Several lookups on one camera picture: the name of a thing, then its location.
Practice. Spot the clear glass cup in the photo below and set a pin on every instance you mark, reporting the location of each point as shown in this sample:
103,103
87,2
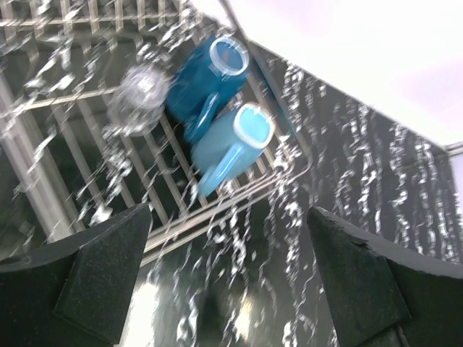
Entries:
138,103

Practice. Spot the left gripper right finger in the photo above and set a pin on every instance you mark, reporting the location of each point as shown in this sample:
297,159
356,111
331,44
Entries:
382,294

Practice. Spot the wire dish rack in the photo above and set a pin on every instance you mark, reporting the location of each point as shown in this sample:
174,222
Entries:
83,136

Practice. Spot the dark blue ceramic mug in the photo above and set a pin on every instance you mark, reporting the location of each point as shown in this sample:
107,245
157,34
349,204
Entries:
212,75

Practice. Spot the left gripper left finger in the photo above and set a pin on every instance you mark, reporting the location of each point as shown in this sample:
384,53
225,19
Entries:
75,291

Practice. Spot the light blue floral mug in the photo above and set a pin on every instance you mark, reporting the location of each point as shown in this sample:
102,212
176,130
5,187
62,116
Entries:
232,143

